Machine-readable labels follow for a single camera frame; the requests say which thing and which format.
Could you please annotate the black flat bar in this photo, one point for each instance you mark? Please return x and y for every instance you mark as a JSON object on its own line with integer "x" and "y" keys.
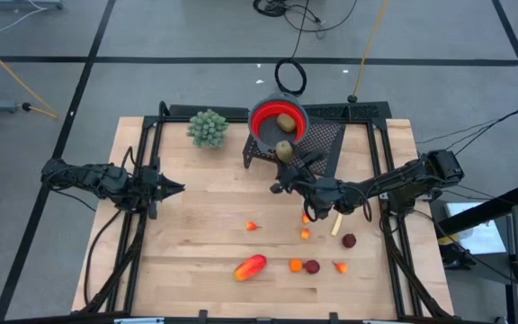
{"x": 209, "y": 110}

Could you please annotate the red yellow mango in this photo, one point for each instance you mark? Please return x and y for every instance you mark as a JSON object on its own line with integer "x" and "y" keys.
{"x": 250, "y": 267}

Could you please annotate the small orange peach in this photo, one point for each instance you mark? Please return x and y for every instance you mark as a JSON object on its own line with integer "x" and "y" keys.
{"x": 305, "y": 233}
{"x": 306, "y": 219}

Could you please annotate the dark red plum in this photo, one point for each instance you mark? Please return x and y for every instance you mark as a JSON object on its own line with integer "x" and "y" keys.
{"x": 349, "y": 240}
{"x": 311, "y": 266}

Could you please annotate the grey floor stand base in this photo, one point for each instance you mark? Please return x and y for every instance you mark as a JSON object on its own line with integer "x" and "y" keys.
{"x": 20, "y": 4}

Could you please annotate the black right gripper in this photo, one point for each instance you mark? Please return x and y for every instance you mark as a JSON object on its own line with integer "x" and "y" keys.
{"x": 299, "y": 177}

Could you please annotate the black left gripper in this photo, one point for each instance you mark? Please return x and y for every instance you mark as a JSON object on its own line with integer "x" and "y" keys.
{"x": 153, "y": 189}

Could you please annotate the black perforated metal shelf riser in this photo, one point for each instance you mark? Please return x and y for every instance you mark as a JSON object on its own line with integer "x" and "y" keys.
{"x": 326, "y": 139}

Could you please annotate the brown kiwi fruit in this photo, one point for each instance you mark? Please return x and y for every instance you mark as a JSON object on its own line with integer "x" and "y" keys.
{"x": 286, "y": 123}
{"x": 284, "y": 150}

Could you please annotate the green artificial succulent plant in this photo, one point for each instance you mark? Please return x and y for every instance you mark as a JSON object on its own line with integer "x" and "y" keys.
{"x": 207, "y": 129}

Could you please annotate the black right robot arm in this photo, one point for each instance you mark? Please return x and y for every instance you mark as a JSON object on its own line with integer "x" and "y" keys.
{"x": 389, "y": 180}

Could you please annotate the black desk foot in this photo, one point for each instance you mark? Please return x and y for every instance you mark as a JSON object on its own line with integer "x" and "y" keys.
{"x": 454, "y": 258}

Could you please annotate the silver aluminium bracket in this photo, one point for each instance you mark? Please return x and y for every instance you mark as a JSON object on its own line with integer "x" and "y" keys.
{"x": 137, "y": 321}
{"x": 378, "y": 321}

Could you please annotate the black aluminium table frame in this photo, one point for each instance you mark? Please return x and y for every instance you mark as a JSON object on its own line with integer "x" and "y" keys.
{"x": 151, "y": 121}

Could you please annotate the red collapsible bowl grey rim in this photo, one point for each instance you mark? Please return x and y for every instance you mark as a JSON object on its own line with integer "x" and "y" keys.
{"x": 269, "y": 131}

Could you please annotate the small red orange fruit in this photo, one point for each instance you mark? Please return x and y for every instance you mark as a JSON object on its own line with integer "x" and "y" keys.
{"x": 251, "y": 226}

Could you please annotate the black perforated panel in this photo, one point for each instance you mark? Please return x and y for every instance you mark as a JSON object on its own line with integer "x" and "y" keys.
{"x": 367, "y": 110}

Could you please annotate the black desk beam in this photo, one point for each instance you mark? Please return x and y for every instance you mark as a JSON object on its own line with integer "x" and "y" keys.
{"x": 502, "y": 204}

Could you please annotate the small orange fruit with stem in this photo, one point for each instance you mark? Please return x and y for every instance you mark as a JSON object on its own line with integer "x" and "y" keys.
{"x": 341, "y": 267}

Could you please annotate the orange tangerine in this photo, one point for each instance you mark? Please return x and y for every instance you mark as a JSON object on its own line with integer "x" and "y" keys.
{"x": 295, "y": 265}

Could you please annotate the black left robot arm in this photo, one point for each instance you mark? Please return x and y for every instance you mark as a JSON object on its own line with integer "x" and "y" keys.
{"x": 88, "y": 175}

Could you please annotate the black table clamp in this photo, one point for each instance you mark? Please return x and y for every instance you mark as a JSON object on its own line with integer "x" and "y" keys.
{"x": 202, "y": 314}
{"x": 333, "y": 315}

